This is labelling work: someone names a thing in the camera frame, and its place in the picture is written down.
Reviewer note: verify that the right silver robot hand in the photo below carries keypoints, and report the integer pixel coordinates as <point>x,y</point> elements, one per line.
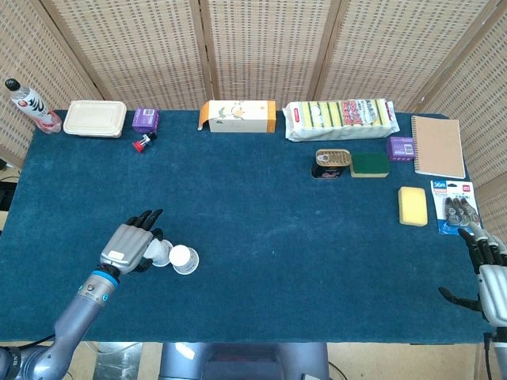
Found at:
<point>493,289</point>

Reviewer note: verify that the black luncheon meat can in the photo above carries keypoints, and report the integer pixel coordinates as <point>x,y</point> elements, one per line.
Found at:
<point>332,160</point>

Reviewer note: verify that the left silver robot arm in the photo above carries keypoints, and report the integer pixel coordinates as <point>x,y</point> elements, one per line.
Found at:
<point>71,320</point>

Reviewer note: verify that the red emergency stop button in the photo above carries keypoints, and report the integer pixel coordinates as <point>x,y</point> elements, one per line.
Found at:
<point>145,142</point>

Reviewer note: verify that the green yellow scouring sponge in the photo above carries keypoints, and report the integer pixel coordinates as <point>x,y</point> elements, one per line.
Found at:
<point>369,164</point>

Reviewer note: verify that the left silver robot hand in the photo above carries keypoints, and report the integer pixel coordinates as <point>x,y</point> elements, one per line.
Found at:
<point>126,247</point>

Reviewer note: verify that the small purple box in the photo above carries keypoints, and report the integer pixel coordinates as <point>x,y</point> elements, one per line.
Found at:
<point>145,120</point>
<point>401,148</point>

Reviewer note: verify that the white orange tea box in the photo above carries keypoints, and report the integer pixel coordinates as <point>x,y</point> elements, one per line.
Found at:
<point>241,116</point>

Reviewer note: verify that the beige lidded lunch box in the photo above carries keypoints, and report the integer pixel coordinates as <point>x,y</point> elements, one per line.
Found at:
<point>95,118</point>

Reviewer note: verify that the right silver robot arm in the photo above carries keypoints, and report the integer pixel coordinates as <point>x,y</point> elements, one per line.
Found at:
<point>501,334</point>

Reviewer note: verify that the packaged yellow sponge multipack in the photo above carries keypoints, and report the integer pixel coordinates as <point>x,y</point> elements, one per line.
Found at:
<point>340,118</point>

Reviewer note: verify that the blue carpet table mat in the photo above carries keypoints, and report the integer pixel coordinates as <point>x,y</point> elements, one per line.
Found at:
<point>253,237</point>

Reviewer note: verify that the clear drink bottle black cap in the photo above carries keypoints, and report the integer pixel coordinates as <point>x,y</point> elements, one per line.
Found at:
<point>33,107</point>

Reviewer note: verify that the grey robot torso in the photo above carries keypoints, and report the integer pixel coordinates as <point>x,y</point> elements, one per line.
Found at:
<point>245,360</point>

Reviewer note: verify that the blue blister pack of clips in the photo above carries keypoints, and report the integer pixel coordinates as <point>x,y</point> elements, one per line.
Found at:
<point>455,206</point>

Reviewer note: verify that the wicker folding screen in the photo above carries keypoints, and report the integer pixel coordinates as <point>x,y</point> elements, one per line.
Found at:
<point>257,47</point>

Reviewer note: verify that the brown spiral notebook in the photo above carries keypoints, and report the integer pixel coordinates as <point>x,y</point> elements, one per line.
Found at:
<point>437,146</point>

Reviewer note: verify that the white paper cup blue flower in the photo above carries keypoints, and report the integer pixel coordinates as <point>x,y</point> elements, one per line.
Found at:
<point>160,253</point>
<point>183,258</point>

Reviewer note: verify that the plain yellow sponge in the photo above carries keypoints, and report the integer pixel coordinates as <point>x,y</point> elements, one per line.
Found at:
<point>413,206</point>

